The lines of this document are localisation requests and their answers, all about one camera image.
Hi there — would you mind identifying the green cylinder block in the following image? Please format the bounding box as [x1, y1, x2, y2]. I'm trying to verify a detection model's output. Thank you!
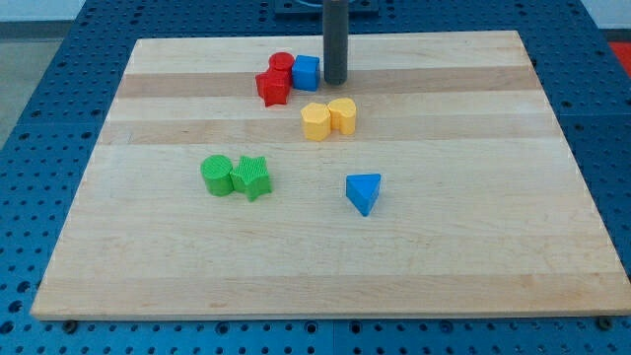
[200, 155, 234, 196]

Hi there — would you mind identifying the green star block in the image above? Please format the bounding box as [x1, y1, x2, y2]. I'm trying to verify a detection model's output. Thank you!
[230, 156, 272, 202]

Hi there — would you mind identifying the red star block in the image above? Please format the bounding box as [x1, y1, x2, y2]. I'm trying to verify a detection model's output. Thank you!
[255, 69, 292, 107]

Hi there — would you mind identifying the yellow hexagon block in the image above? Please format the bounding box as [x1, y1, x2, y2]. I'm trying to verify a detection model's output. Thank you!
[301, 103, 331, 141]

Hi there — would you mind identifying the blue triangle block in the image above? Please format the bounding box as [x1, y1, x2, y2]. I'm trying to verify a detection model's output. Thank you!
[346, 174, 382, 217]

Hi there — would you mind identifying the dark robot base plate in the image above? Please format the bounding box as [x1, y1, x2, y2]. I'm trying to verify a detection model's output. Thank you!
[269, 0, 381, 18]

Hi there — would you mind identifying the light wooden board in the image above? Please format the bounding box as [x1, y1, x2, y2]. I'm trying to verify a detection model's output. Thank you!
[31, 31, 630, 320]

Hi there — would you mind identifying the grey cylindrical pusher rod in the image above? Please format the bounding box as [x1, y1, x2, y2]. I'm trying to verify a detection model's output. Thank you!
[322, 0, 349, 86]

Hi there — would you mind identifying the blue cube block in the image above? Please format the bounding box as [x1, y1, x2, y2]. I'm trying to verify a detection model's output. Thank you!
[292, 55, 320, 92]

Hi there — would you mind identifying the red cylinder block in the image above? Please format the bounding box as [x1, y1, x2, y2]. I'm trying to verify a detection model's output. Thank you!
[268, 51, 295, 73]

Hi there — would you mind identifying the yellow heart block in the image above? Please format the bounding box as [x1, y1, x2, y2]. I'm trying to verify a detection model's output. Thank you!
[327, 98, 357, 135]

